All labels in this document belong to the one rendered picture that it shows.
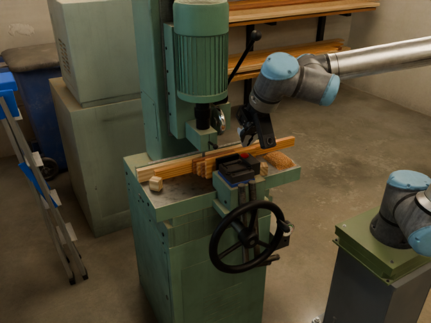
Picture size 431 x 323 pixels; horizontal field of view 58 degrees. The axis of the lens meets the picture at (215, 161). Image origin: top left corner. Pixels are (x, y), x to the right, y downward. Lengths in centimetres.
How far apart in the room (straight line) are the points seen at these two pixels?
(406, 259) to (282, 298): 81
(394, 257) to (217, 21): 106
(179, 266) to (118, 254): 104
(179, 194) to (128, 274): 109
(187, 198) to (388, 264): 78
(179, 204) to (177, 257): 24
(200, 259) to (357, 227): 66
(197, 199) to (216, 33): 55
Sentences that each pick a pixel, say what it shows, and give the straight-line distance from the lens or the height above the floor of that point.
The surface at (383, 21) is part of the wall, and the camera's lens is 503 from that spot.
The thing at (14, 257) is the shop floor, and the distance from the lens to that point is 271.
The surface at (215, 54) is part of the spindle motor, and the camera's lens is 126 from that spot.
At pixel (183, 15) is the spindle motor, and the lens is 124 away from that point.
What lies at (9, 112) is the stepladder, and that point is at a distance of 185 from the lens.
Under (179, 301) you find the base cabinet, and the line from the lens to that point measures 165.
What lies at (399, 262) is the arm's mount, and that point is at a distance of 163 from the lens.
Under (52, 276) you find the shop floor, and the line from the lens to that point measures 249.
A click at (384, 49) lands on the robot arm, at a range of 129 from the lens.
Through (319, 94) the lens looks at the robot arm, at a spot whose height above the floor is 131.
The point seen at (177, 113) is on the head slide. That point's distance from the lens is 146.
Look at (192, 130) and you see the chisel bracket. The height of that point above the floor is 106.
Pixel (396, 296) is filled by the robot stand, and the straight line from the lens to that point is 174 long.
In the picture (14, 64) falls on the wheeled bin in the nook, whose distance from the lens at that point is 299.
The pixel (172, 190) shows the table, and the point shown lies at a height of 90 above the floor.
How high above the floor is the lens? 167
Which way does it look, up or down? 30 degrees down
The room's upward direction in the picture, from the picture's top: straight up
